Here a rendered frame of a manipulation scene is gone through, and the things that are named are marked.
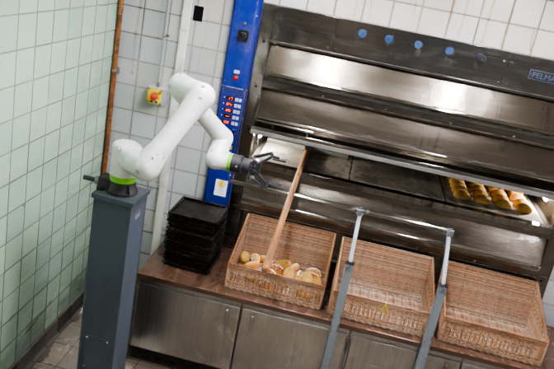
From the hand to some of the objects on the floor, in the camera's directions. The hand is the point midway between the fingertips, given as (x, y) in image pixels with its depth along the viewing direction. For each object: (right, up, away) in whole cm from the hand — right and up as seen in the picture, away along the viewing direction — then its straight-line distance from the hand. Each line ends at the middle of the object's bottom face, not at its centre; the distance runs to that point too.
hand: (281, 173), depth 325 cm
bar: (+11, -131, +43) cm, 138 cm away
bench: (+32, -128, +61) cm, 146 cm away
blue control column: (-40, -74, +186) cm, 204 cm away
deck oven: (+54, -95, +177) cm, 208 cm away
